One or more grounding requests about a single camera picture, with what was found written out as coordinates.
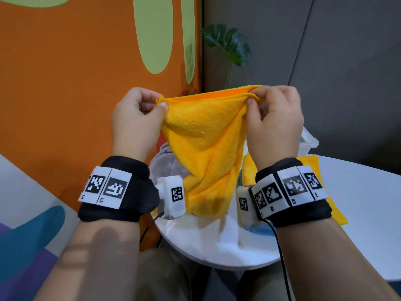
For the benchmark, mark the person's left leg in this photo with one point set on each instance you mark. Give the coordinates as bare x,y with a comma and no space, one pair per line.
163,279

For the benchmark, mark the clear plastic storage box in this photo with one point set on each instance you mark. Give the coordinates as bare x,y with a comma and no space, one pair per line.
308,142

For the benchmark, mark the person's leg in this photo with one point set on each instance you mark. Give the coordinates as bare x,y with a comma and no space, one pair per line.
163,279
263,285

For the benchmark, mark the person's right leg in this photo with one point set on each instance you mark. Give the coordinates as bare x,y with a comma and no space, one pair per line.
263,285

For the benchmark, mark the black right wristband with markers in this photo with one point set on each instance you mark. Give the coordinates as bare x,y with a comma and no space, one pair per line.
307,214

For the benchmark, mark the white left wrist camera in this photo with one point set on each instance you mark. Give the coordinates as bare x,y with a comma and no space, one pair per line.
169,210

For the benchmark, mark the person's right hand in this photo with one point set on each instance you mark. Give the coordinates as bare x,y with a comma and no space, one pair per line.
278,131

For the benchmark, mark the person's left forearm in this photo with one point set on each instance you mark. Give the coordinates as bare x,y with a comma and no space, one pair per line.
94,263

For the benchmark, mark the blue towel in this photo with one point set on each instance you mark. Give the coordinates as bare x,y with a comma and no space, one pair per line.
260,230

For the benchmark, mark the person's left hand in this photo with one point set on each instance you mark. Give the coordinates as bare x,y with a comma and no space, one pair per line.
134,131

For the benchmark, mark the yellow towel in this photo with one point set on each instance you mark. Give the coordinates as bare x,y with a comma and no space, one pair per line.
336,210
206,137

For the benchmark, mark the black left wristband with markers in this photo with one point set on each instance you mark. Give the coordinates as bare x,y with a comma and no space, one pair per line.
141,197

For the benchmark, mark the black wristband with markers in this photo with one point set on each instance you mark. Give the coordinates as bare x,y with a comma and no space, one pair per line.
141,197
307,214

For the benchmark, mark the person's right forearm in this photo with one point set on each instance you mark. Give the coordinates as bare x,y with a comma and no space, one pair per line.
329,266

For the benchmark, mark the green leafy plant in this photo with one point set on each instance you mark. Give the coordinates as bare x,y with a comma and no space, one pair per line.
228,40

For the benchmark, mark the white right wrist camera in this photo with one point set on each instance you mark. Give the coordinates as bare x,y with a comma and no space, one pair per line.
247,217

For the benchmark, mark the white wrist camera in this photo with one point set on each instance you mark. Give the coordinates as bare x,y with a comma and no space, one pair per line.
169,210
247,217

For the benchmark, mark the grey towel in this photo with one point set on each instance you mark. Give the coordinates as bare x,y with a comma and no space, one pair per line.
166,166

